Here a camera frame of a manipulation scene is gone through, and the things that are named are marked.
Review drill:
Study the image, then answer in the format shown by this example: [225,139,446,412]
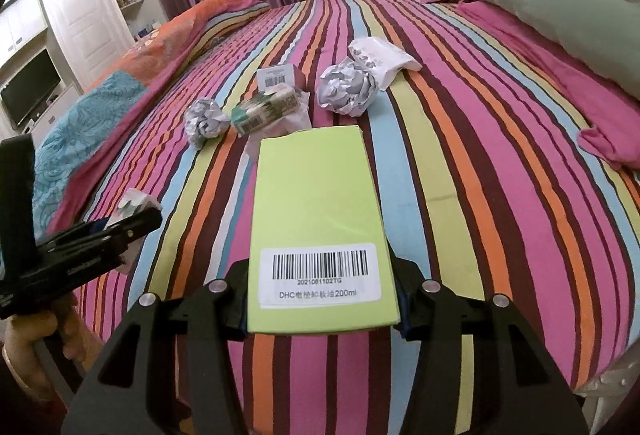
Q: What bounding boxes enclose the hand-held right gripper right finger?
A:
[390,255,591,435]

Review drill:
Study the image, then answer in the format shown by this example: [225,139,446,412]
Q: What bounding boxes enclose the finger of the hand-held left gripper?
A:
[35,206,164,261]
[75,216,120,236]

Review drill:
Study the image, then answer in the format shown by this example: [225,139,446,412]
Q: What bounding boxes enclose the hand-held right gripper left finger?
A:
[62,260,251,435]

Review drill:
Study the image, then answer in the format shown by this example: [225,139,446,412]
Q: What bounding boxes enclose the white green packet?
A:
[106,188,163,275]

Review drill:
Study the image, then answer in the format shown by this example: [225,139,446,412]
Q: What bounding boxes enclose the lime green cardboard box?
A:
[247,126,403,336]

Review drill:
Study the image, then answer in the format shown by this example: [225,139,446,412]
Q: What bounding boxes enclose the white tissue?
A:
[285,88,313,133]

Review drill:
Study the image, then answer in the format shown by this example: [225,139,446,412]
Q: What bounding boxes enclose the person's left hand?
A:
[0,296,102,402]

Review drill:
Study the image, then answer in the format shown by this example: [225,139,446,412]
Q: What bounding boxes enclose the small crumpled paper ball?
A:
[184,98,232,151]

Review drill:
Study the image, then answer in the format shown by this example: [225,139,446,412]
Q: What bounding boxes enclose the black television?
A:
[0,49,63,128]

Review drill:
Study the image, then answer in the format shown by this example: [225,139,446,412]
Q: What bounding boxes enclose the green white carton box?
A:
[230,85,307,138]

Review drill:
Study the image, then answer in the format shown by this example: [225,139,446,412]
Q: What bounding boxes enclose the orange and blue quilt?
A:
[32,0,271,236]

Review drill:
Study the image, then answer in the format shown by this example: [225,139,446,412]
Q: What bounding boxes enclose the small grey barcode box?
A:
[256,65,306,92]

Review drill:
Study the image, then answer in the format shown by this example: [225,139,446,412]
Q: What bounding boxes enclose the white television cabinet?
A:
[0,0,83,136]

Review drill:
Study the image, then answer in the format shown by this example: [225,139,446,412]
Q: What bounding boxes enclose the white wardrobe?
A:
[37,0,166,91]

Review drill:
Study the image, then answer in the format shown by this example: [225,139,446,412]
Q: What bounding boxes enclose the large crumpled paper ball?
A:
[315,58,377,118]

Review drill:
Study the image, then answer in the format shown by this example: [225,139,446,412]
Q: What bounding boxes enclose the white printed plastic bag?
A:
[348,36,423,91]

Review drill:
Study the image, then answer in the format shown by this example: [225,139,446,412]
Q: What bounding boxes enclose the long green pillow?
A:
[467,0,640,101]

